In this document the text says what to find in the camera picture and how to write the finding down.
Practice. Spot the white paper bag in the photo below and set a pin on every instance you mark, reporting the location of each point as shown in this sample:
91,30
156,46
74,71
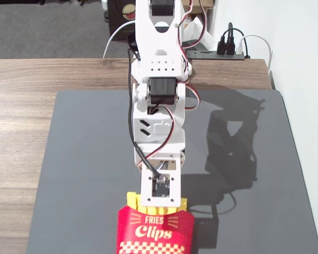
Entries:
196,29

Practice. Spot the dark box with round logo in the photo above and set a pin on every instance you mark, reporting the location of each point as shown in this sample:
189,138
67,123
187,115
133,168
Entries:
118,16

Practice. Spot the metallic chair leg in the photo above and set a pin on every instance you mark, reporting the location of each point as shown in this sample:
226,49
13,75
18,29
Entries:
105,10

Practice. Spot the red fries clips box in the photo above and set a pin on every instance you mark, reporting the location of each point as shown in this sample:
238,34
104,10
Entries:
153,235

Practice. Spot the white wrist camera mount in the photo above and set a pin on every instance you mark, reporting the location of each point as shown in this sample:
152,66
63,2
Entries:
175,195

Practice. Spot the black power strip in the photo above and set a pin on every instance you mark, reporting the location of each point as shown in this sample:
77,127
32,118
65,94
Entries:
214,55

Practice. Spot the grey mat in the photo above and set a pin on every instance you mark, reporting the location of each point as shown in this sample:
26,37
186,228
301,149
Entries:
82,158

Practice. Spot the yellow plastic fry clip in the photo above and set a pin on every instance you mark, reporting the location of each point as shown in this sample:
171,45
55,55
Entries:
140,207
151,210
183,204
161,210
171,209
131,199

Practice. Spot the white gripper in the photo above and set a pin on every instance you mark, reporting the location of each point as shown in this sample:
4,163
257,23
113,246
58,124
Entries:
146,152

